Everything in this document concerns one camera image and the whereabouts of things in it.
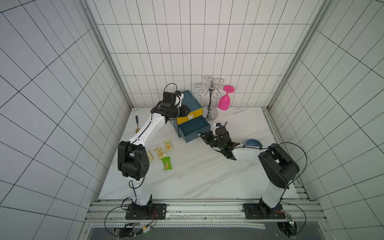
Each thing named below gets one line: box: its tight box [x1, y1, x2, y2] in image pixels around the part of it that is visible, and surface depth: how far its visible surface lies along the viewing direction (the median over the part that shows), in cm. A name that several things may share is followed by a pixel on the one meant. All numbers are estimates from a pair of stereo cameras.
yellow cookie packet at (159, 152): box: [153, 146, 168, 160], surface depth 94 cm
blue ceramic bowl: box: [244, 138, 263, 147], surface depth 98 cm
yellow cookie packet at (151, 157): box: [147, 149, 155, 162], surface depth 94 cm
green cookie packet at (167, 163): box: [161, 156, 173, 171], surface depth 90 cm
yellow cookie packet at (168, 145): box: [163, 139, 174, 152], surface depth 99 cm
